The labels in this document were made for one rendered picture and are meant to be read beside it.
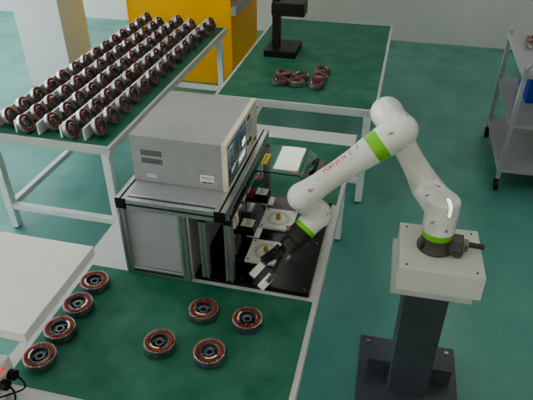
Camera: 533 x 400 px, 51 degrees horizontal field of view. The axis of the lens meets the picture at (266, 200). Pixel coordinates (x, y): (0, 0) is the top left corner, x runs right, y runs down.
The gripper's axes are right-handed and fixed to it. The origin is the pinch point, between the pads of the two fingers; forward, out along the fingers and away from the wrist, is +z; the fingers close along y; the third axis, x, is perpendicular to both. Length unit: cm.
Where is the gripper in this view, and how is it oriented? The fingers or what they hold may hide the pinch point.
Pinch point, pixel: (257, 279)
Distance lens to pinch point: 218.1
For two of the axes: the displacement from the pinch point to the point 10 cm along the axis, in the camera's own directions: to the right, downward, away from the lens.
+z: -6.8, 7.3, -0.3
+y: 2.6, 2.1, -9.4
